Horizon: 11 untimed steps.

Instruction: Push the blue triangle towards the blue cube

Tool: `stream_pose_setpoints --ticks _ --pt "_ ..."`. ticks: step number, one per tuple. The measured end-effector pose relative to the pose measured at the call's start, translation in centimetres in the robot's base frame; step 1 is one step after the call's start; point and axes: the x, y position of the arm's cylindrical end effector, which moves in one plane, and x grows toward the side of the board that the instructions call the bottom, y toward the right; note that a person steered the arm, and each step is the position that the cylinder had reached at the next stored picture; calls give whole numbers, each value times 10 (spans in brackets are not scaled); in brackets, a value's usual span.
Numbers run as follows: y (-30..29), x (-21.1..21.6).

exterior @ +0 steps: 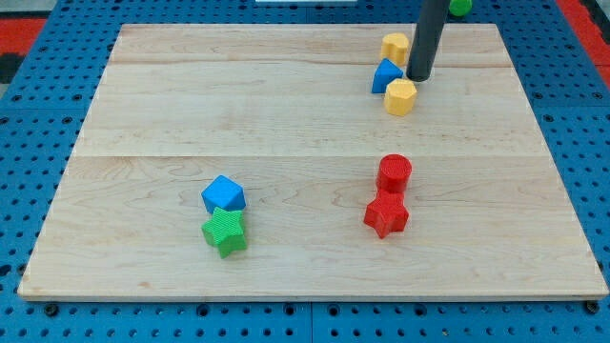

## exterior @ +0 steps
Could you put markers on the blue triangle block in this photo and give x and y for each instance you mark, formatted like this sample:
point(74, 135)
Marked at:
point(386, 72)

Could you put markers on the blue cube block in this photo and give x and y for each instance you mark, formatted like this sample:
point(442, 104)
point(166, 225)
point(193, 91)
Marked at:
point(223, 193)

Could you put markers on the light wooden board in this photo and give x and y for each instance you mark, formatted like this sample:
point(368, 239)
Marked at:
point(286, 112)

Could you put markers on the red cylinder block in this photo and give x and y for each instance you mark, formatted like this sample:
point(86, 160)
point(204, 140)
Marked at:
point(393, 174)

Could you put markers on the red star block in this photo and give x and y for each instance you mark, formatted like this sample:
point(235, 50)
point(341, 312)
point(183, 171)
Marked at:
point(386, 213)

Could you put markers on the green star block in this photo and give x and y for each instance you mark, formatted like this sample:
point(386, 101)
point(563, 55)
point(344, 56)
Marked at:
point(225, 230)

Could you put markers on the yellow hexagon block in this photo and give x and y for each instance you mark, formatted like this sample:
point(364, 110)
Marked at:
point(400, 97)

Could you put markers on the yellow heart block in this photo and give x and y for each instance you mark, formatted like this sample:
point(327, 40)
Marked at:
point(394, 46)

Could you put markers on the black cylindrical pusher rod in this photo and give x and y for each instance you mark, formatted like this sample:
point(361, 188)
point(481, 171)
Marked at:
point(429, 29)

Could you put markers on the green cylinder block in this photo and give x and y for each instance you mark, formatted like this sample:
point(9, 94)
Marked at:
point(460, 8)

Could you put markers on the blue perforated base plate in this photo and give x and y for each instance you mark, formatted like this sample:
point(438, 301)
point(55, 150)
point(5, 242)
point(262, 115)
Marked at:
point(45, 105)

